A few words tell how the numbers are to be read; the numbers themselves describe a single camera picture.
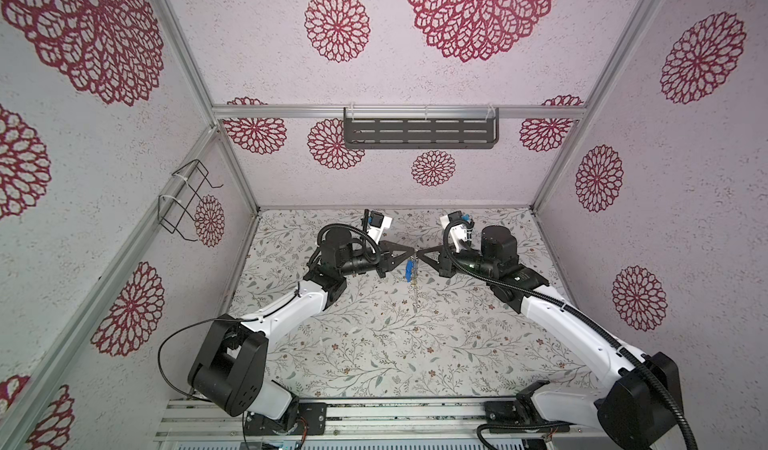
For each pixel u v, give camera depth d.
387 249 0.68
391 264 0.70
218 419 0.74
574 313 0.49
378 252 0.67
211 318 0.44
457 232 0.67
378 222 0.66
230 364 0.43
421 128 0.93
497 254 0.58
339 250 0.61
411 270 0.83
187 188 0.79
